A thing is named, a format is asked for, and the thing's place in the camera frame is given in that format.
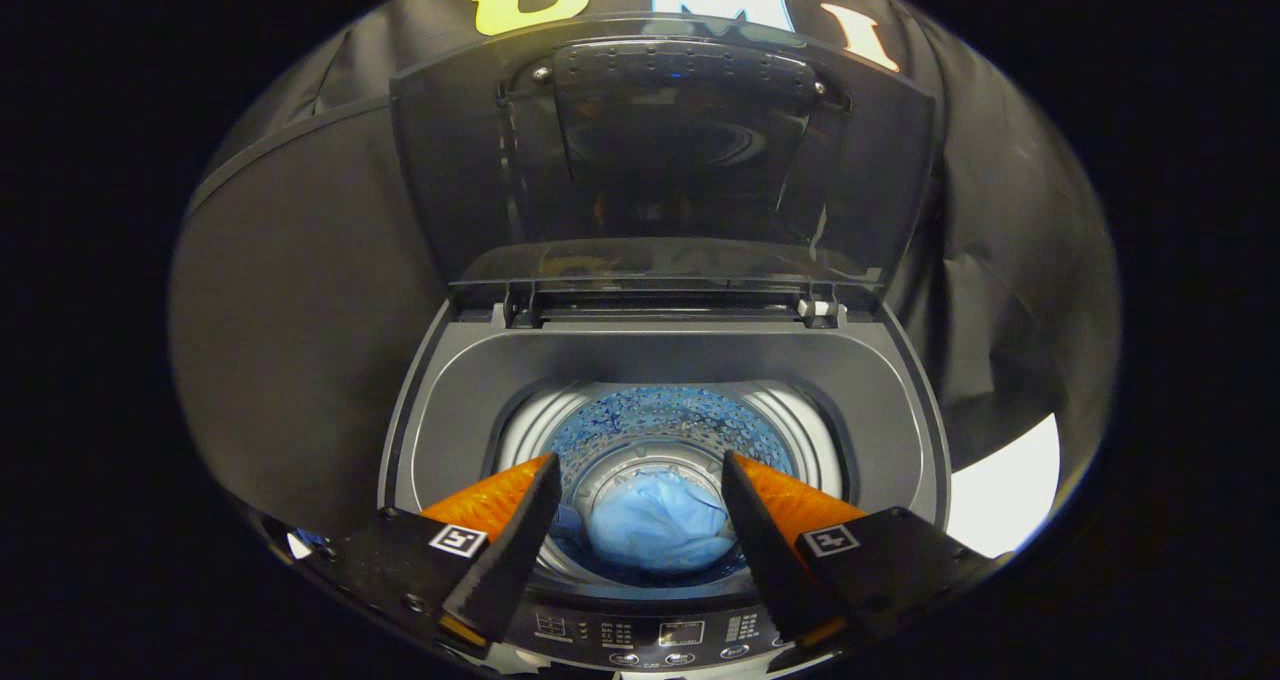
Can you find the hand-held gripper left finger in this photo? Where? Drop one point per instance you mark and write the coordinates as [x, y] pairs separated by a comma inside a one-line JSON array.
[[510, 555]]

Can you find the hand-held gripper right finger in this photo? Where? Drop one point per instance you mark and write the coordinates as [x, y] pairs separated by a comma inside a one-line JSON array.
[[770, 555]]

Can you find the light blue polo shirt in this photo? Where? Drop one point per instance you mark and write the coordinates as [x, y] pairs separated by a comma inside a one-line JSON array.
[[650, 522]]

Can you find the grey top-load washing machine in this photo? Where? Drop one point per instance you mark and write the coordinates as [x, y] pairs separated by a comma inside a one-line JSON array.
[[650, 352]]

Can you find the dark washing machine lid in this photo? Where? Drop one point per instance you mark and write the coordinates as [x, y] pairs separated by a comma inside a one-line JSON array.
[[470, 160]]

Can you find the white flat board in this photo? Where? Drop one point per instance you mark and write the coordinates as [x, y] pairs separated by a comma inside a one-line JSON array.
[[1005, 490]]

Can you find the black backdrop cloth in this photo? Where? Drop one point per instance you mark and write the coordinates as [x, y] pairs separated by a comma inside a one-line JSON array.
[[300, 310]]

